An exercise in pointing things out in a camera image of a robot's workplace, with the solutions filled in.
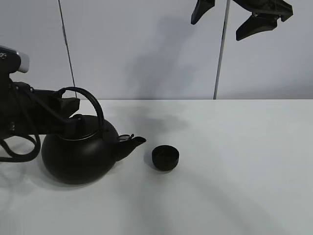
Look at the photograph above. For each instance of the black and white wrist camera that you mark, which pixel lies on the black and white wrist camera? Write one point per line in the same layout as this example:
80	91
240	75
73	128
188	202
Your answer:
12	61

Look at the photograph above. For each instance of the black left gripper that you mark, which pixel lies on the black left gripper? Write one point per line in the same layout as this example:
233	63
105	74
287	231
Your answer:
26	111

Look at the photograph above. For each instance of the small black teacup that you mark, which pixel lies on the small black teacup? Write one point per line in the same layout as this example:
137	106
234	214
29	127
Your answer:
165	157

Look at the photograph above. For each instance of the black round teapot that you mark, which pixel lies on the black round teapot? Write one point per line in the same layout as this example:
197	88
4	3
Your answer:
90	151

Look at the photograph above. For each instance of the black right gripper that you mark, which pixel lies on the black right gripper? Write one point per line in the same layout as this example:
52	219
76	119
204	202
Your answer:
264	15

